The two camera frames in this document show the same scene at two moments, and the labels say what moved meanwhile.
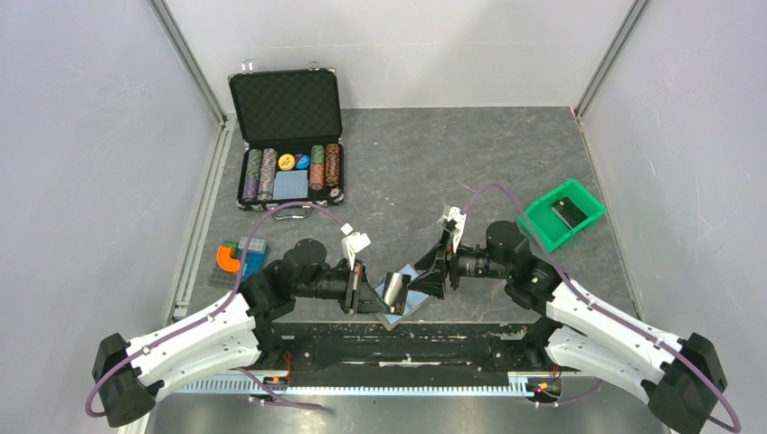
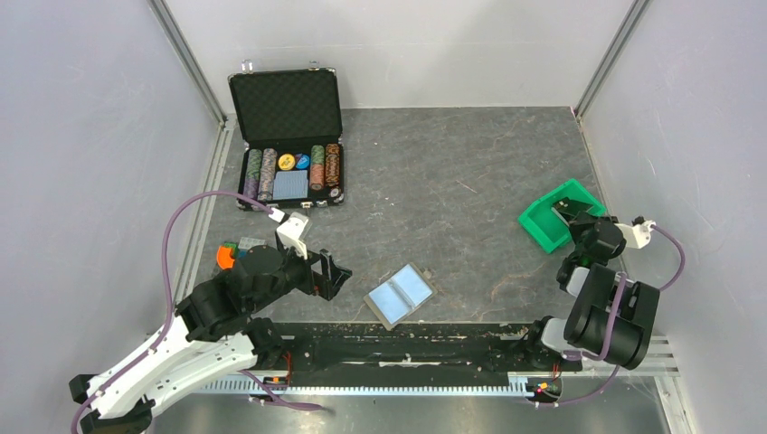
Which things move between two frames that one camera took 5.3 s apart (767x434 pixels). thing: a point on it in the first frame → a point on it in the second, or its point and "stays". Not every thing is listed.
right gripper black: [432, 283] → [582, 221]
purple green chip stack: [252, 174] stays
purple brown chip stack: [268, 174] stays
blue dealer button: [303, 161] stays
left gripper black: [359, 297] → [332, 278]
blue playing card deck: [290, 184] stays
